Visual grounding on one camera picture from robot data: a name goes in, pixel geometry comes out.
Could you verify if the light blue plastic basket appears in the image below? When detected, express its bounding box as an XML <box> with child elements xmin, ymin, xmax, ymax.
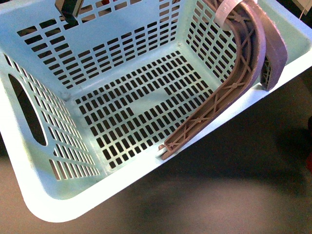
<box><xmin>0</xmin><ymin>0</ymin><xmax>312</xmax><ymax>222</ymax></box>

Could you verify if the white tape on handles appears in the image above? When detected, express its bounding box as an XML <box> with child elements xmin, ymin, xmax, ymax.
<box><xmin>214</xmin><ymin>0</ymin><xmax>242</xmax><ymax>31</ymax></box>

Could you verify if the brown basket handle front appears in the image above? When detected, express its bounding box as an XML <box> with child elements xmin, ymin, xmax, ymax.
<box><xmin>159</xmin><ymin>0</ymin><xmax>266</xmax><ymax>160</ymax></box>

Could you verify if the brown basket handle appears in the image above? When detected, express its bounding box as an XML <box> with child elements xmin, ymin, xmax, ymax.
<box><xmin>249</xmin><ymin>0</ymin><xmax>288</xmax><ymax>91</ymax></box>
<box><xmin>159</xmin><ymin>0</ymin><xmax>266</xmax><ymax>160</ymax></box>

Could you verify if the brown basket handle rear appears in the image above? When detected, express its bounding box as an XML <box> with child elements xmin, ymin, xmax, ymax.
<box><xmin>249</xmin><ymin>0</ymin><xmax>288</xmax><ymax>91</ymax></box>

